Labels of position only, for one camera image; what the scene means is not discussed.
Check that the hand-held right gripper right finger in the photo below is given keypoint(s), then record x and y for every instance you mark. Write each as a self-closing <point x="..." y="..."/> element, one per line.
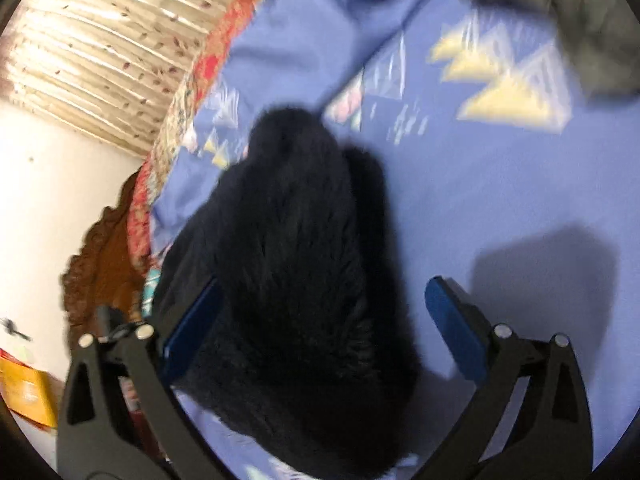
<point x="452" y="325"/>

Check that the black fleece garment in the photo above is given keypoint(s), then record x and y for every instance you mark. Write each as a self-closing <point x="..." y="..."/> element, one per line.
<point x="300" y="270"/>

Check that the grey puffer jacket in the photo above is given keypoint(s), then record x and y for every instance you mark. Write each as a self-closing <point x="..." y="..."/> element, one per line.
<point x="570" y="15"/>

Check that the red floral patchwork quilt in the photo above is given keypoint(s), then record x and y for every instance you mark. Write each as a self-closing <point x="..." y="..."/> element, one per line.
<point x="210" y="70"/>

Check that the carved wooden headboard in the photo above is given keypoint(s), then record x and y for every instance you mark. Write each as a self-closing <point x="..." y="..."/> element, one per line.
<point x="105" y="270"/>

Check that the teal wavy pattern pillow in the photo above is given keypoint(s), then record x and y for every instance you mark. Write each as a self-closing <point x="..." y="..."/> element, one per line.
<point x="150" y="290"/>

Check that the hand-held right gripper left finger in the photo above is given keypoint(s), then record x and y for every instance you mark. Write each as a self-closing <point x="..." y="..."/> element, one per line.
<point x="192" y="325"/>

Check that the blue printed bedsheet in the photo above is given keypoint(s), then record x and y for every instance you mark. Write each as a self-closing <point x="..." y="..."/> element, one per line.
<point x="475" y="195"/>

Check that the beige leaf print curtain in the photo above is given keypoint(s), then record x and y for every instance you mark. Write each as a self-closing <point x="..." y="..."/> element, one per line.
<point x="100" y="45"/>

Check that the yellow packet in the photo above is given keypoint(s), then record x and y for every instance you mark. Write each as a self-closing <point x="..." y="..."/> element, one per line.
<point x="25" y="390"/>

